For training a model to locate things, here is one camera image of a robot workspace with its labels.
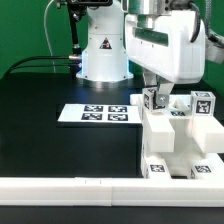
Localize white tag base sheet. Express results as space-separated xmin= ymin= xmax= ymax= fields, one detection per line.
xmin=58 ymin=104 xmax=141 ymax=124

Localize white L-shaped fence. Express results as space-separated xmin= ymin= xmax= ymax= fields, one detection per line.
xmin=0 ymin=177 xmax=224 ymax=207

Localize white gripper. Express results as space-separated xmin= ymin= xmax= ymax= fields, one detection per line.
xmin=125 ymin=10 xmax=205 ymax=106

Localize white chair seat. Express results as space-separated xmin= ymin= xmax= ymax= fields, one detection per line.
xmin=141 ymin=109 xmax=224 ymax=179

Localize black cables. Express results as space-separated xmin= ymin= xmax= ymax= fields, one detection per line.
xmin=6 ymin=55 xmax=83 ymax=76

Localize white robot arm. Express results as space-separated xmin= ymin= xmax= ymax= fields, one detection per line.
xmin=80 ymin=0 xmax=224 ymax=106

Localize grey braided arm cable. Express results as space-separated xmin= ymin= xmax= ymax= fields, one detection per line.
xmin=188 ymin=0 xmax=224 ymax=44

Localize white cube nut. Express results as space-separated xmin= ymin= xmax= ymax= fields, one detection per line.
xmin=190 ymin=91 xmax=216 ymax=116
xmin=143 ymin=88 xmax=168 ymax=112

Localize white long chair back bar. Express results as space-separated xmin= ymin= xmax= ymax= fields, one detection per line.
xmin=130 ymin=94 xmax=224 ymax=156

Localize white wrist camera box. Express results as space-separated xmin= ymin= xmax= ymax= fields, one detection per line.
xmin=206 ymin=32 xmax=224 ymax=64

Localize white cube nut front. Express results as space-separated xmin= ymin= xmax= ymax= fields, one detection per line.
xmin=190 ymin=91 xmax=216 ymax=116

